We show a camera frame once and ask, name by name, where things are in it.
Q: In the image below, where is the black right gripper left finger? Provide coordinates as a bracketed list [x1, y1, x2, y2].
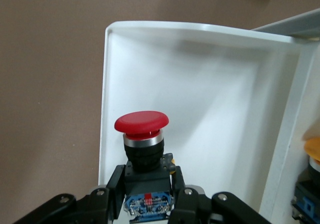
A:
[82, 165, 126, 224]

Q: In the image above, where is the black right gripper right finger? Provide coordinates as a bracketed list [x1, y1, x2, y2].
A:
[169, 165, 205, 224]

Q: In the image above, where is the red mushroom pushbutton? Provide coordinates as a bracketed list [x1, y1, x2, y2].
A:
[114, 110, 177, 220]

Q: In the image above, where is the white plastic drawer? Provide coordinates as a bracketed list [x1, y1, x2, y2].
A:
[259, 37, 320, 224]
[98, 20, 313, 224]

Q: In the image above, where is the white drawer cabinet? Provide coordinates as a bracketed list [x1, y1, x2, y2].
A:
[249, 7, 320, 41]

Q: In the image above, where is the yellow mushroom pushbutton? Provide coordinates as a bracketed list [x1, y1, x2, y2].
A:
[291, 136, 320, 224]

